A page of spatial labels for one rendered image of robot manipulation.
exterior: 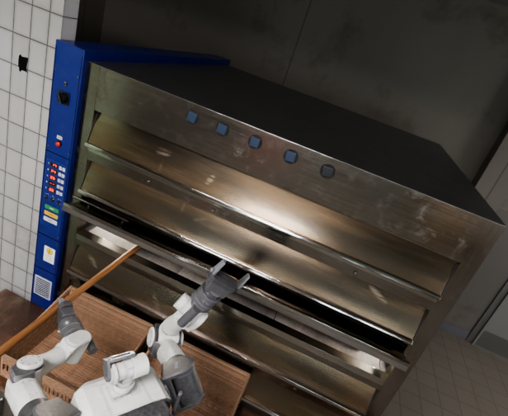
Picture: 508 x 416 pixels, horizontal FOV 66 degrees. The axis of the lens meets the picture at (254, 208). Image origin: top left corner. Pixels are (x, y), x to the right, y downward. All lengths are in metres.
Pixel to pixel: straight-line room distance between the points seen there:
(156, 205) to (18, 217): 0.93
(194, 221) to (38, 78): 1.05
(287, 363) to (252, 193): 0.93
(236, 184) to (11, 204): 1.40
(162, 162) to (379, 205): 1.01
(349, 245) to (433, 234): 0.34
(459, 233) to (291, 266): 0.73
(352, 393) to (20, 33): 2.41
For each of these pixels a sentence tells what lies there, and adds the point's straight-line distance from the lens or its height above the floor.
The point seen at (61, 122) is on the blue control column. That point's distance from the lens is 2.21.
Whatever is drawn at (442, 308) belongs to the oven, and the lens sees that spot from 1.95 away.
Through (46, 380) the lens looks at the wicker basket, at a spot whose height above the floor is 0.70.
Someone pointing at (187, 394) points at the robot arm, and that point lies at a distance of 1.48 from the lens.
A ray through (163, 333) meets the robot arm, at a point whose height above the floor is 1.31.
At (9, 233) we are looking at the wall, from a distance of 2.77.
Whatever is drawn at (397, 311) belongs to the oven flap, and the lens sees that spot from 1.96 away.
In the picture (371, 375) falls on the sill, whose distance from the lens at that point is 2.17.
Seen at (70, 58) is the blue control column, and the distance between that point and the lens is 2.12.
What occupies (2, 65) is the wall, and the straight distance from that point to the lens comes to 2.46.
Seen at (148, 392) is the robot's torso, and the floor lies 1.40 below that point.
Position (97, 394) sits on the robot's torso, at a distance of 1.37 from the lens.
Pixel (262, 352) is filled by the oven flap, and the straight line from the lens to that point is 2.21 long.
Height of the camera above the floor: 2.48
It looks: 24 degrees down
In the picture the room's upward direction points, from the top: 19 degrees clockwise
